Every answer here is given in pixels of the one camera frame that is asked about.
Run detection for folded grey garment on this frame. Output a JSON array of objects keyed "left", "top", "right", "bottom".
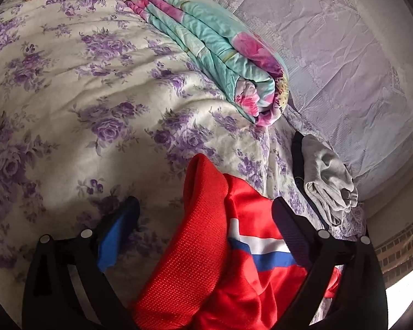
[{"left": 301, "top": 135, "right": 358, "bottom": 227}]

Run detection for folded black garment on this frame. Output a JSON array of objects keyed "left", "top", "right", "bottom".
[{"left": 291, "top": 131, "right": 329, "bottom": 230}]

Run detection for folded floral teal blanket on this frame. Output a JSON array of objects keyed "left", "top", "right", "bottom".
[{"left": 127, "top": 0, "right": 289, "bottom": 127}]

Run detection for red track pants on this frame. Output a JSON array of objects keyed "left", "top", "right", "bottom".
[{"left": 126, "top": 153, "right": 343, "bottom": 330}]

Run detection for striped beige curtain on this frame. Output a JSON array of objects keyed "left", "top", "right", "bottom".
[{"left": 374, "top": 223, "right": 413, "bottom": 288}]

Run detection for white lace headboard cover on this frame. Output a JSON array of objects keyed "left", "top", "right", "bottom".
[{"left": 214, "top": 0, "right": 413, "bottom": 199}]

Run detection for purple floral bed sheet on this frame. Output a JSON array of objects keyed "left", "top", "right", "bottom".
[{"left": 0, "top": 0, "right": 320, "bottom": 322}]

